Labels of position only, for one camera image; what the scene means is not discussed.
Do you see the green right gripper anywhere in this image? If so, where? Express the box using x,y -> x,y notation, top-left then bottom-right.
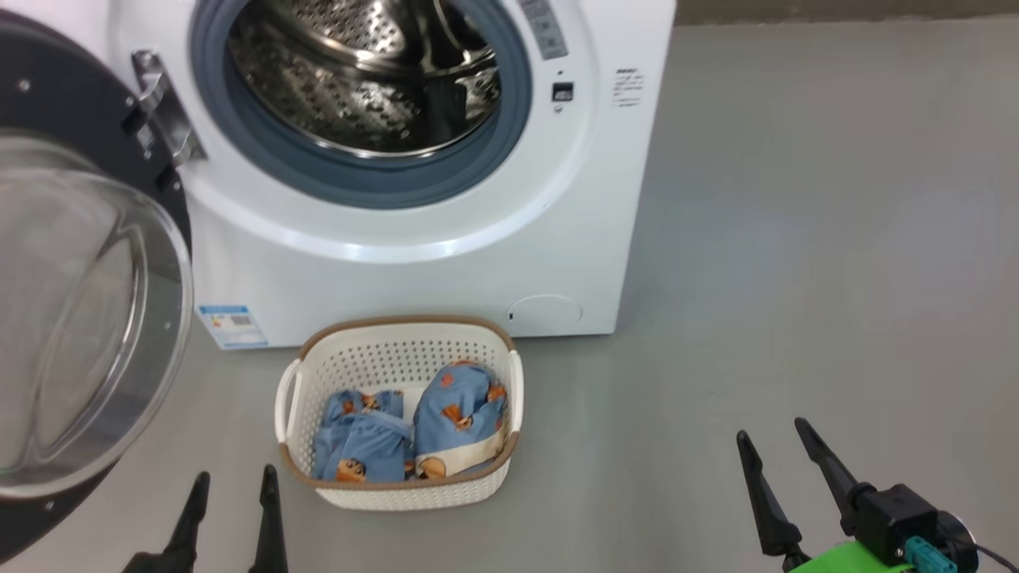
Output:
736,417 -> 916,573

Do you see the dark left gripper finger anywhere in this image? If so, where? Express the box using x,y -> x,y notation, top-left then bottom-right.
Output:
248,465 -> 290,573
122,471 -> 212,573

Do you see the small blue cartoon print garment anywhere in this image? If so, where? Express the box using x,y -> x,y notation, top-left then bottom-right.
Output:
310,388 -> 416,484

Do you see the blue cartoon garment white band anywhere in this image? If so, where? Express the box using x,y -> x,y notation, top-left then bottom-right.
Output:
412,360 -> 510,481

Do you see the dark round glass washer door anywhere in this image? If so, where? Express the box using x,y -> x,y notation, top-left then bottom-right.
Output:
0,8 -> 195,566

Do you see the white front-load washing machine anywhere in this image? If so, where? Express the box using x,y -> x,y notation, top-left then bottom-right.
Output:
107,0 -> 677,352

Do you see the grey rubber door gasket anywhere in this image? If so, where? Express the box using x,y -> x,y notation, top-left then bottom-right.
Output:
189,0 -> 533,211

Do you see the metal door hinge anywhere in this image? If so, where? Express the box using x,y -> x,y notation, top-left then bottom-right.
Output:
131,49 -> 207,169

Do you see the perforated steel washer drum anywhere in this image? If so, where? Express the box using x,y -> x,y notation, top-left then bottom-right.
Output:
227,0 -> 503,159

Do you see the blue energy label sticker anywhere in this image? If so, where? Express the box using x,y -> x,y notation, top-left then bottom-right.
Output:
197,304 -> 270,352

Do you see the white perforated basket brown rim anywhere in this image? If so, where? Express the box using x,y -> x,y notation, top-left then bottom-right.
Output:
275,315 -> 525,512

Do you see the round white filter cover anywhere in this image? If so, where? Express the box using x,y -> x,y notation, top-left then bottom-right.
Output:
506,294 -> 584,337

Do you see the small printed text label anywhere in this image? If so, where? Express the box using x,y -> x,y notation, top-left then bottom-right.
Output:
612,68 -> 645,109

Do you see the grey warning sticker strip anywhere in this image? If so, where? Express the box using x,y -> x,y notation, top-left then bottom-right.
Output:
518,0 -> 570,62

